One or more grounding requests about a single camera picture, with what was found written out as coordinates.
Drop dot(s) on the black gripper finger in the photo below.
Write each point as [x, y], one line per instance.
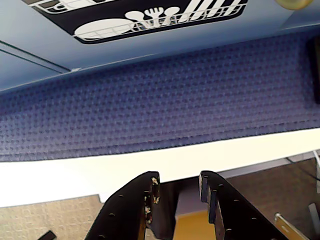
[120, 215]
[237, 220]

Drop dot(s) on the blue dishwasher door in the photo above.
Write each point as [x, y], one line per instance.
[175, 37]

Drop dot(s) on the dark blue textured mat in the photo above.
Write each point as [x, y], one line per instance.
[150, 105]

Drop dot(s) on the black rectangular block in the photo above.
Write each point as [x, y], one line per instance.
[314, 72]

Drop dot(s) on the blue wooden toy kitchen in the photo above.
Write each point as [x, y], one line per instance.
[25, 72]

